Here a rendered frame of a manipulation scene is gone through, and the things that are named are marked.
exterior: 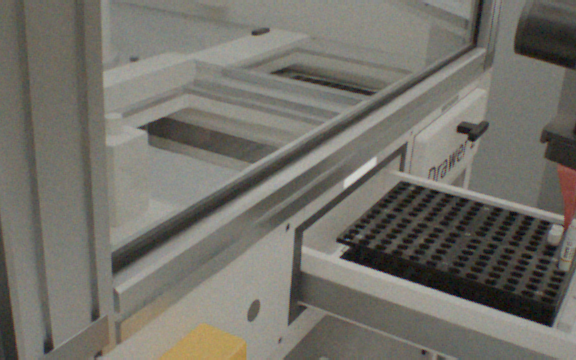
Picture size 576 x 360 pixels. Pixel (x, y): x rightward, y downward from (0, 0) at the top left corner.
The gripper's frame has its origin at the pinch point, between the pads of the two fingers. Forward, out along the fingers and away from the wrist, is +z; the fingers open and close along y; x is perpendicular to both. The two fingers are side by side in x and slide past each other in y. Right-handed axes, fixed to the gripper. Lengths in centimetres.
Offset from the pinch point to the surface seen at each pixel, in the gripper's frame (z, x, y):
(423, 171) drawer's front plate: 8.7, -16.7, 22.3
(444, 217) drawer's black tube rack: 6.2, -2.7, 13.7
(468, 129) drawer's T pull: 6.1, -29.6, 21.7
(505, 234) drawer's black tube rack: 5.7, -3.3, 6.9
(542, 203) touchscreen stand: 45, -99, 20
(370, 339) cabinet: 35.4, -13.3, 23.2
